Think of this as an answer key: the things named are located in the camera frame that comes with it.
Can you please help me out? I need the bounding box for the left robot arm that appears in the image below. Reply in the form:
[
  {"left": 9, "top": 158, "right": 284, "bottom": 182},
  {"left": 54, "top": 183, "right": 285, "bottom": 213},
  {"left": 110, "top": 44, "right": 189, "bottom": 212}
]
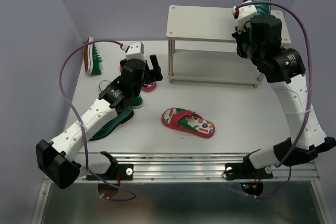
[{"left": 36, "top": 55, "right": 163, "bottom": 189}]

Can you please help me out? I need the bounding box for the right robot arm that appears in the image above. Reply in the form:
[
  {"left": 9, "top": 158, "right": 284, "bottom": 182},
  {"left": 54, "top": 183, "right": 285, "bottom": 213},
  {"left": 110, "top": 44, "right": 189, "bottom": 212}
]
[{"left": 225, "top": 15, "right": 335, "bottom": 180}]

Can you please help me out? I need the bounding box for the white two-tier shoe shelf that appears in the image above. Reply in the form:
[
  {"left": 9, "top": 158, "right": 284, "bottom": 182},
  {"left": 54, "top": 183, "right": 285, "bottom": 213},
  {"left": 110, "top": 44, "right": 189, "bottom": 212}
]
[{"left": 165, "top": 5, "right": 291, "bottom": 88}]

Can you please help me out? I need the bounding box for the green canvas sneaker flat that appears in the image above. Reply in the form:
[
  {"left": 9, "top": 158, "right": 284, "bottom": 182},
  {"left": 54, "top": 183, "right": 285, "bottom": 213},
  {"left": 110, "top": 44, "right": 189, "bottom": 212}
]
[{"left": 98, "top": 80, "right": 144, "bottom": 109}]

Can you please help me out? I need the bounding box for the green canvas sneaker on side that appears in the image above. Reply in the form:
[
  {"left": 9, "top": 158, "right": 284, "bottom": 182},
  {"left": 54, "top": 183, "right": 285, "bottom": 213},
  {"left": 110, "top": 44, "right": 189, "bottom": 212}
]
[{"left": 82, "top": 37, "right": 102, "bottom": 76}]

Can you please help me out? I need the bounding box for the pink flip-flop with letters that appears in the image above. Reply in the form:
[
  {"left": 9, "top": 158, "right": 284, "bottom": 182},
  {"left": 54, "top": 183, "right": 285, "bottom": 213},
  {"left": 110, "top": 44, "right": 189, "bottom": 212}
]
[{"left": 161, "top": 108, "right": 216, "bottom": 138}]

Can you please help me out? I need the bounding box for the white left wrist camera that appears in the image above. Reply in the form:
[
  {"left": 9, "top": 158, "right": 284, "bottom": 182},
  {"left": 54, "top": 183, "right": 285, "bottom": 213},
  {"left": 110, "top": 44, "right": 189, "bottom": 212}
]
[{"left": 120, "top": 41, "right": 145, "bottom": 62}]

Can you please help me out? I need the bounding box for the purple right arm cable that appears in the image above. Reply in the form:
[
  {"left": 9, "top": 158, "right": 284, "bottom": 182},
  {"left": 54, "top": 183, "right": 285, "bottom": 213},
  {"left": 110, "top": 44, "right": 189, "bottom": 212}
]
[{"left": 223, "top": 1, "right": 312, "bottom": 199}]

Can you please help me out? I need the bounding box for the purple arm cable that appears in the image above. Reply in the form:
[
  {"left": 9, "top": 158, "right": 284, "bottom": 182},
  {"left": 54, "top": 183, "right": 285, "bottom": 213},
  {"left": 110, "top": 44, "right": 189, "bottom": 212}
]
[
  {"left": 223, "top": 1, "right": 312, "bottom": 199},
  {"left": 59, "top": 39, "right": 136, "bottom": 201}
]

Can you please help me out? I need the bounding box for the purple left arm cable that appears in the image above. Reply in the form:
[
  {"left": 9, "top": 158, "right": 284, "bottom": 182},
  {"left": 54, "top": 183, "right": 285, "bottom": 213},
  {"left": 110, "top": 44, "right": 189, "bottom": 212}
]
[{"left": 59, "top": 39, "right": 136, "bottom": 201}]

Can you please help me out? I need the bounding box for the aluminium table edge rail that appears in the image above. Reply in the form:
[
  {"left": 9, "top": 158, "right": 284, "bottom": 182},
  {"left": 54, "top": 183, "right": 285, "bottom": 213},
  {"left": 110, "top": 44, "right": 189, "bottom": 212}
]
[{"left": 43, "top": 152, "right": 320, "bottom": 183}]

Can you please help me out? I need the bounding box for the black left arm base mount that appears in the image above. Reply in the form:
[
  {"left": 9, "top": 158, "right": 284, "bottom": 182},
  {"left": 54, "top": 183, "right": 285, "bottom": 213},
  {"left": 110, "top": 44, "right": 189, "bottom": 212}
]
[{"left": 89, "top": 151, "right": 134, "bottom": 181}]

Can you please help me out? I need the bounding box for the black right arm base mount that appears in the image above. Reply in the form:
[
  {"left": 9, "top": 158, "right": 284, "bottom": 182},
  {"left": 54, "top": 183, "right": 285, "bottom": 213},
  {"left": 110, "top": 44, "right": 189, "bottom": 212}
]
[{"left": 222, "top": 154, "right": 274, "bottom": 181}]

